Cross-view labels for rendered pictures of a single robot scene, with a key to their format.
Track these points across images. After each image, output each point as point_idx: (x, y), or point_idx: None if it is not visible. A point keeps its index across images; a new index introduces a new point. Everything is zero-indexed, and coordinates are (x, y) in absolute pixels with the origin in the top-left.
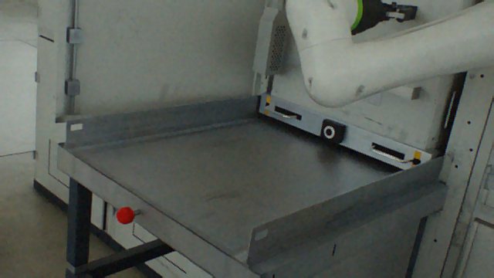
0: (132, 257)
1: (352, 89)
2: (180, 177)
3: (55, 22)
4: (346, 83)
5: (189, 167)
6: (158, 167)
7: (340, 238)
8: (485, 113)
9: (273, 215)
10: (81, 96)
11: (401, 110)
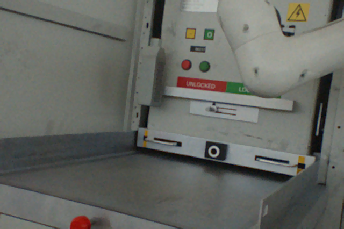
0: None
1: (296, 74)
2: (115, 188)
3: None
4: (292, 68)
5: (115, 182)
6: (86, 183)
7: (303, 221)
8: None
9: (228, 209)
10: None
11: (279, 123)
